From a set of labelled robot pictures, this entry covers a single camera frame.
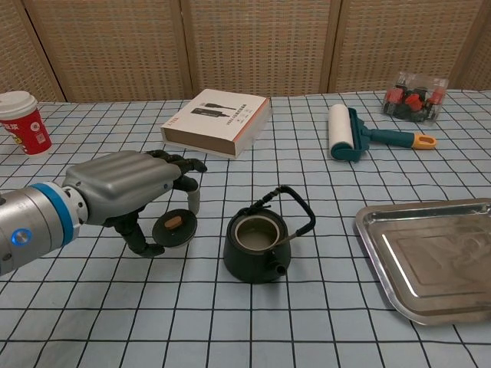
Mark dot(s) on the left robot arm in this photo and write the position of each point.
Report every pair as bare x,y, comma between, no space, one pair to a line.
32,226

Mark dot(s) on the stainless steel tray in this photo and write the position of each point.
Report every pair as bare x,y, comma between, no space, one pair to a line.
429,258

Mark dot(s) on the red paper coffee cup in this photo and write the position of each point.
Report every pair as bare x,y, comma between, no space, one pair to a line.
25,122

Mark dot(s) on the clear box of red-black parts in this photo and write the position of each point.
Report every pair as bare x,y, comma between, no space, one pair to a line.
416,100

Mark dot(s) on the woven bamboo folding screen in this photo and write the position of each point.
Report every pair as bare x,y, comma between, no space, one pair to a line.
245,46

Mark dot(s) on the black cast iron teapot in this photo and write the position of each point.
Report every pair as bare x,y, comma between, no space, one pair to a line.
261,245

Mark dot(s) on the blue checkered tablecloth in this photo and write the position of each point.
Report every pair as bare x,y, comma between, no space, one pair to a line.
245,237

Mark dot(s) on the black teapot lid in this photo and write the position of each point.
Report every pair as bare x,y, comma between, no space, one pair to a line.
175,226

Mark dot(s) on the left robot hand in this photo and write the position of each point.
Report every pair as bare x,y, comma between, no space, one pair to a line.
130,191

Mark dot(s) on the teal lint roller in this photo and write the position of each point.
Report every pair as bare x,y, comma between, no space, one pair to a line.
354,132

